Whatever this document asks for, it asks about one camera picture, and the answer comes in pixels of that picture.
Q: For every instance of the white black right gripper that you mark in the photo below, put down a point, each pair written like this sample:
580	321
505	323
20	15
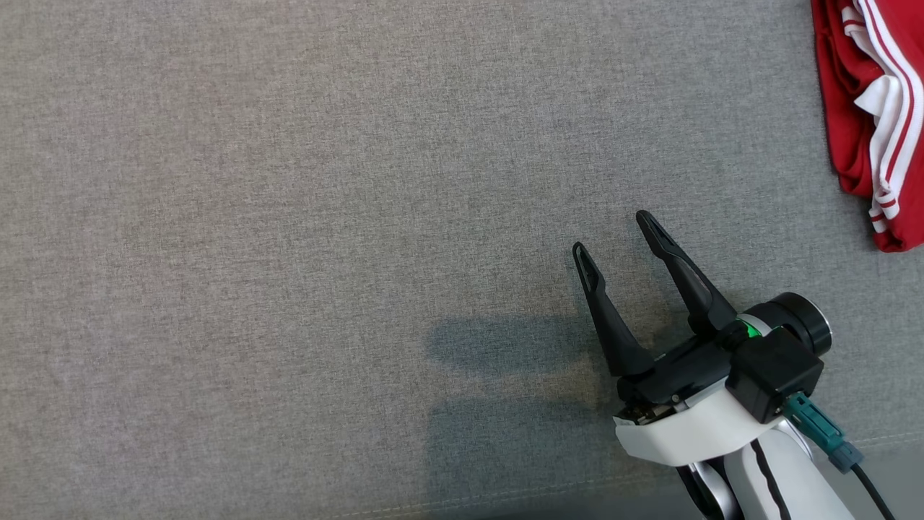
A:
693	433

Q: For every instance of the red Bulls 23 jersey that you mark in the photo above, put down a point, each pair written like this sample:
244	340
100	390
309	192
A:
837	87

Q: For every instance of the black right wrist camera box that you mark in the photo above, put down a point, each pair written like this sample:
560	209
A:
772	372

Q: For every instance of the teal right camera connector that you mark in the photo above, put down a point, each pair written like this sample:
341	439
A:
816	430

